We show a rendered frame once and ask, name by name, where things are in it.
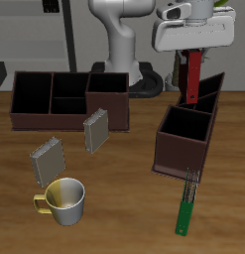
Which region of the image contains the white and yellow mug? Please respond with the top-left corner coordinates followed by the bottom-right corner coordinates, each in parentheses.
top-left (32, 177), bottom-right (86, 227)

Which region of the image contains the green book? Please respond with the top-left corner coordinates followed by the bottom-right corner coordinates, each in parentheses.
top-left (175, 167), bottom-right (201, 238)

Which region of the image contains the grey shelf unit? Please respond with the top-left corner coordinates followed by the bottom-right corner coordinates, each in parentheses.
top-left (0, 0), bottom-right (78, 92)

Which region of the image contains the red book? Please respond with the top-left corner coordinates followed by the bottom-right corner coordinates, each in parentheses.
top-left (179, 49), bottom-right (203, 105)

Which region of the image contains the flat black base plate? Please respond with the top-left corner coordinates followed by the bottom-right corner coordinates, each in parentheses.
top-left (90, 61), bottom-right (165, 99)

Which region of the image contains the grey book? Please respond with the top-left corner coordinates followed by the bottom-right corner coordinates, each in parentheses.
top-left (29, 136), bottom-right (67, 189)
top-left (82, 107), bottom-right (110, 155)

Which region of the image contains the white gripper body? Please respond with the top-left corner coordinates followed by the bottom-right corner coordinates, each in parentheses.
top-left (151, 14), bottom-right (236, 54)

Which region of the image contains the dark brown desk caddy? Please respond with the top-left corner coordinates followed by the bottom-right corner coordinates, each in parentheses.
top-left (151, 71), bottom-right (226, 183)
top-left (9, 69), bottom-right (131, 134)

